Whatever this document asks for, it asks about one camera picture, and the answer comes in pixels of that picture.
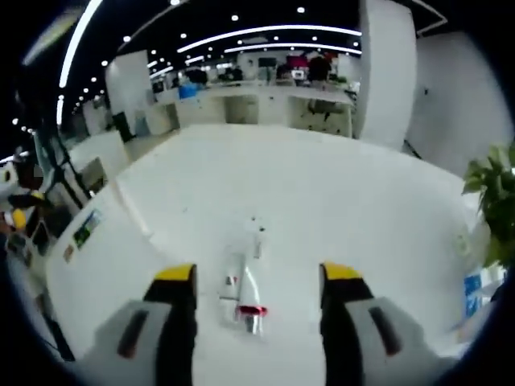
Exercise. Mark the blue storage bin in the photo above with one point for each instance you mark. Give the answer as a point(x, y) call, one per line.
point(189, 91)

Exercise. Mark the green sachet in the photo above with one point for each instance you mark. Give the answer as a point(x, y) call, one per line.
point(86, 231)

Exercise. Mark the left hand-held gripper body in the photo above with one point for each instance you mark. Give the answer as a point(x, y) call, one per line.
point(7, 177)

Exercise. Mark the curved ceiling light strip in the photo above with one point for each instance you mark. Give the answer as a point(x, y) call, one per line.
point(74, 44)

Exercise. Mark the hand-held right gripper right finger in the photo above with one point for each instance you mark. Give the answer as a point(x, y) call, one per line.
point(342, 321)

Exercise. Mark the white skincare bottle red collar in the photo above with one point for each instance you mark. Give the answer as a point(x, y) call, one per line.
point(250, 295)

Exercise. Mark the green potted plant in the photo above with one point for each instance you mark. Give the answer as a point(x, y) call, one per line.
point(497, 201)

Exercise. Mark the long white counter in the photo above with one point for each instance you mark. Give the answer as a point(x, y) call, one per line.
point(261, 94)

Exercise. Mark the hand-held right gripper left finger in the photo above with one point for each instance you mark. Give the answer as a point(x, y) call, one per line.
point(169, 321)

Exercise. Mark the blue and white box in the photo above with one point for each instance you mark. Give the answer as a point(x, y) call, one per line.
point(476, 295)

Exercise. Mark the white power socket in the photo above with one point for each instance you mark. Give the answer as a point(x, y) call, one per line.
point(462, 244)

